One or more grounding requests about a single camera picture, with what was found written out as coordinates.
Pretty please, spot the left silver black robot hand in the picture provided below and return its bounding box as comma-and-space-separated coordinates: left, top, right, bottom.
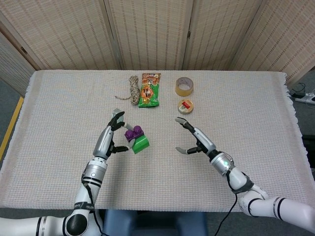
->
93, 108, 136, 161

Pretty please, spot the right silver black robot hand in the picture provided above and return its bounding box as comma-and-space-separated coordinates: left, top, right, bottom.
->
174, 117, 217, 158

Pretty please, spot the purple toy block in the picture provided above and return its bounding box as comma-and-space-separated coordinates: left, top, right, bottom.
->
124, 125, 145, 144

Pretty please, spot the green toy block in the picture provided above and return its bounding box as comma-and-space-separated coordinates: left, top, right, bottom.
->
129, 135, 151, 155

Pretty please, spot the small tape roll red label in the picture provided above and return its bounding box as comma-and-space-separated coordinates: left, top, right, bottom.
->
177, 98, 194, 115

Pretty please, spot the white woven tablecloth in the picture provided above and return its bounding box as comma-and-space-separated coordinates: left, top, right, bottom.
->
0, 70, 315, 213

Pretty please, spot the brown packing tape roll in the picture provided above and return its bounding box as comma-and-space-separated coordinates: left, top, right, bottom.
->
175, 77, 194, 97

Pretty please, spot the green orange snack bag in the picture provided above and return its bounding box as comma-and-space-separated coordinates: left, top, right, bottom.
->
137, 72, 162, 109

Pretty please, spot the woven folding screen panel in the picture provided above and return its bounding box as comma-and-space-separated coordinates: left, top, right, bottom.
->
104, 0, 197, 71
231, 0, 315, 87
0, 31, 35, 97
0, 0, 122, 71
183, 0, 263, 71

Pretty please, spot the white power strip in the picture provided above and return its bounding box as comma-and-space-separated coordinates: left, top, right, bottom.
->
294, 91, 315, 105

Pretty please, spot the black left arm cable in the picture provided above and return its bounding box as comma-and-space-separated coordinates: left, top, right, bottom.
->
82, 176, 104, 236

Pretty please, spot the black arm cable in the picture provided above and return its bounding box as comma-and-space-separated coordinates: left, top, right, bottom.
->
82, 176, 104, 236
215, 169, 247, 236

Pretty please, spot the braided rope bundle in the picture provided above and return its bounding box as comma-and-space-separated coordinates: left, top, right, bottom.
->
115, 75, 140, 107

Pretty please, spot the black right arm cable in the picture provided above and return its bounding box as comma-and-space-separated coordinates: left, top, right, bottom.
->
215, 169, 247, 236

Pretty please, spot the black plug and cable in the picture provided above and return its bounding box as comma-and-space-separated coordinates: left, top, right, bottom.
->
291, 83, 307, 98

